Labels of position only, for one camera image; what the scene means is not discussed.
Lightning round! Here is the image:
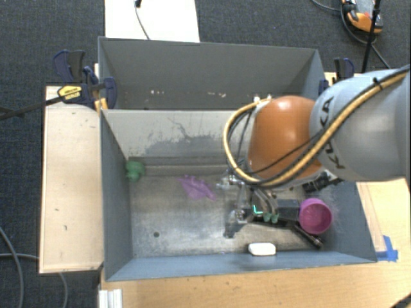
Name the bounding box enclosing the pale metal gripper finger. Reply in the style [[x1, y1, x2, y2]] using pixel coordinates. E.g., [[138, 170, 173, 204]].
[[226, 209, 245, 227], [223, 219, 248, 239]]

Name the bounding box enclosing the white rounded block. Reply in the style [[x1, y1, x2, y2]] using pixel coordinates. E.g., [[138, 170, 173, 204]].
[[247, 242, 277, 257]]

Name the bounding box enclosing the purple crumpled plastic piece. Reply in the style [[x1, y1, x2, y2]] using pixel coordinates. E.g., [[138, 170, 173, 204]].
[[176, 175, 218, 202]]

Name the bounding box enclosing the grey metal bin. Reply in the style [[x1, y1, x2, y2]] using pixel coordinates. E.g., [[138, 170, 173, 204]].
[[97, 36, 378, 282]]

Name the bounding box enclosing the purple plastic cup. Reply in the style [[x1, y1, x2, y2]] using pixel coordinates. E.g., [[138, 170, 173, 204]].
[[298, 198, 334, 235]]

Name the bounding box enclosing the green toy animal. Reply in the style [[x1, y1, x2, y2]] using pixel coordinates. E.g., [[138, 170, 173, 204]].
[[125, 160, 146, 182]]

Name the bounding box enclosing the pale wood board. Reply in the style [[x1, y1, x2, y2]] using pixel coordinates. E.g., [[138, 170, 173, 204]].
[[39, 85, 105, 274]]

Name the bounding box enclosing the black cylinder on white bracket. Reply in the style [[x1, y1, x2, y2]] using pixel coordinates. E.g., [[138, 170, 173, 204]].
[[262, 191, 324, 249]]

